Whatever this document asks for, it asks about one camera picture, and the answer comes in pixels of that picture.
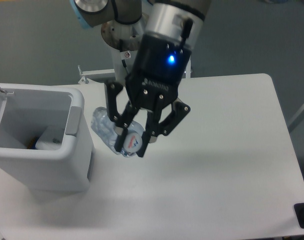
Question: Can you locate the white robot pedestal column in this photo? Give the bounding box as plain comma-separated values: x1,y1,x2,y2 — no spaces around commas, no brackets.
100,14,152,83

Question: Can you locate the white trash can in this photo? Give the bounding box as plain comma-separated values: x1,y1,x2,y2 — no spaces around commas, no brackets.
0,83,94,192

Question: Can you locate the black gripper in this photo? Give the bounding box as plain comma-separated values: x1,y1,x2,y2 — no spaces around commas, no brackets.
105,34,191,158

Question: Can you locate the white left base bracket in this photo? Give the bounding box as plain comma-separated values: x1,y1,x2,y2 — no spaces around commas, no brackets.
78,65,115,84

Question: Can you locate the white base bracket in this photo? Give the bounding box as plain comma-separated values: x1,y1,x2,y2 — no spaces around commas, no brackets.
185,59,192,79
78,65,115,84

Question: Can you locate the blue box in trash can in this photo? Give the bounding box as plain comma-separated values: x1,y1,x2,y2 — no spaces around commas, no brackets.
27,136,39,150

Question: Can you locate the white far right base bracket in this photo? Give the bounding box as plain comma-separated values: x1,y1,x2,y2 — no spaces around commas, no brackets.
185,59,192,79

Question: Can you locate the crushed clear plastic bottle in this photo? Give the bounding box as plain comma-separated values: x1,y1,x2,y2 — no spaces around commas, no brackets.
91,106,144,157

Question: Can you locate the black cable on pedestal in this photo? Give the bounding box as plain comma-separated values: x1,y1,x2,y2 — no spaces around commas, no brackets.
119,38,130,76

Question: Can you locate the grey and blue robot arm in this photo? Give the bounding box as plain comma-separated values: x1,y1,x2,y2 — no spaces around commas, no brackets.
70,0,210,157

